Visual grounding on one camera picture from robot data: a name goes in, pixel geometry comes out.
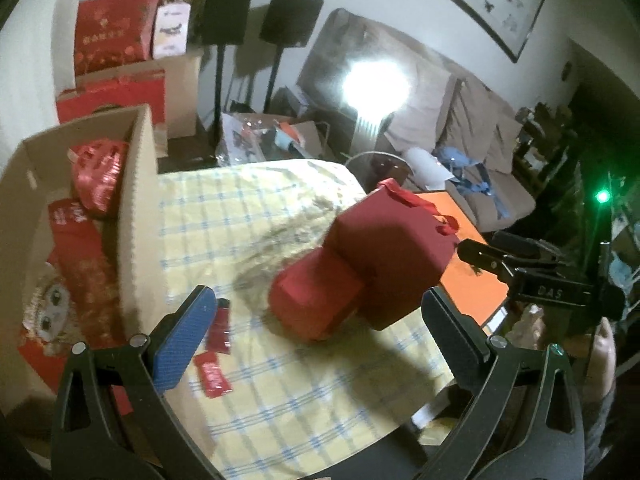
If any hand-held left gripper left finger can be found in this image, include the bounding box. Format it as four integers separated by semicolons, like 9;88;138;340
50;285;221;480

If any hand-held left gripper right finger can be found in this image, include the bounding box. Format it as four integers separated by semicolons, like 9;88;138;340
421;287;586;480

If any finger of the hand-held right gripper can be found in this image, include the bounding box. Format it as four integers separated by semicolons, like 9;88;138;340
491;231;568;263
456;238;522;282

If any dark red cube gift box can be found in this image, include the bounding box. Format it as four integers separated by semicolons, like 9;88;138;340
325;178;461;331

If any brown cardboard box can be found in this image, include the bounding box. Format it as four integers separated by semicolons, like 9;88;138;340
0;104;168;413

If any red cartoon print box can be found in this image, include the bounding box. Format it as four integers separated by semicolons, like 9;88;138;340
17;259;132;411

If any red rounded tin box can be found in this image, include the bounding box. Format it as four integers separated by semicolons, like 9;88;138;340
268;249;366;343

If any red gift carton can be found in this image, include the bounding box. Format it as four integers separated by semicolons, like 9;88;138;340
46;198;122;311

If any shiny red foil bag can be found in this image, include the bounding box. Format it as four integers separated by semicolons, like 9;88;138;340
69;139;130;217

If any person's right forearm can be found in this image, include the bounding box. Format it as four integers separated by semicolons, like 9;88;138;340
581;389;622;477

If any person's right hand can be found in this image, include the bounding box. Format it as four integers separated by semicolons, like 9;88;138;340
582;316;618;403

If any small red packet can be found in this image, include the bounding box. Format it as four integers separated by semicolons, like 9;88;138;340
194;351;235;400
204;298;234;355

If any orange fruit box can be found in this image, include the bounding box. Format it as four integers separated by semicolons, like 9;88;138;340
415;190;511;330

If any blue toy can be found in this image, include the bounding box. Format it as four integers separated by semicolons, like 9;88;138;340
435;146;511;218

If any dark cluttered shelf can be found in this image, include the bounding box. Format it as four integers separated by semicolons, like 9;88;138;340
515;100;640;261

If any yellow checked tablecloth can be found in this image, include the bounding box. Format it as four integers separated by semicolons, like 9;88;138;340
112;159;481;478

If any beige sofa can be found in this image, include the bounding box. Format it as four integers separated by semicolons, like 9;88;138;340
297;8;536;231

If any bright lamp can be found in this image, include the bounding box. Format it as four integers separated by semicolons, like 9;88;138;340
339;57;412;157

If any open carton with clutter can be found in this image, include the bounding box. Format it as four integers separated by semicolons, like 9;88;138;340
217;112;332;166

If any large brown carton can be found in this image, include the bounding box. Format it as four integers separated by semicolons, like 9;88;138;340
75;47;203;140

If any black speaker stand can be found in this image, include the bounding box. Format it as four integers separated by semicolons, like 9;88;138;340
262;45;284;113
213;44;225;147

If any small white box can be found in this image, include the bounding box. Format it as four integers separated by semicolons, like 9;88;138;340
151;1;191;59

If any red gold-print gift box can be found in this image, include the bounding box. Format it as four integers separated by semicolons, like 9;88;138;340
74;0;165;77

